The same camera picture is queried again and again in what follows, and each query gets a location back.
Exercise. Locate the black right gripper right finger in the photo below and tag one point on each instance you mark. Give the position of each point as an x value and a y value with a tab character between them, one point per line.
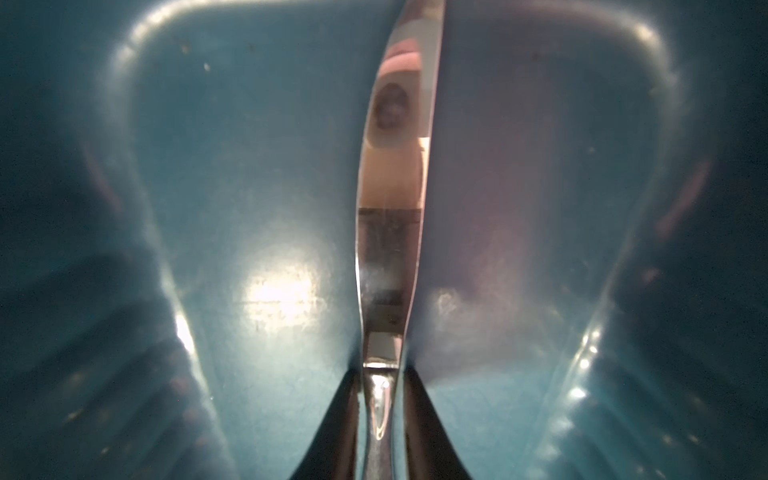
430	453

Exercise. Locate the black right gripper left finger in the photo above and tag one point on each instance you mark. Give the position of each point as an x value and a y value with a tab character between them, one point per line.
332	454

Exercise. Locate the silver table knife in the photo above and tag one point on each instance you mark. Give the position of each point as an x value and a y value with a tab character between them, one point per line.
390	204

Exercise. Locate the teal plastic tray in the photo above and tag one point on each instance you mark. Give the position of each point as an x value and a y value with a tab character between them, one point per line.
178	220

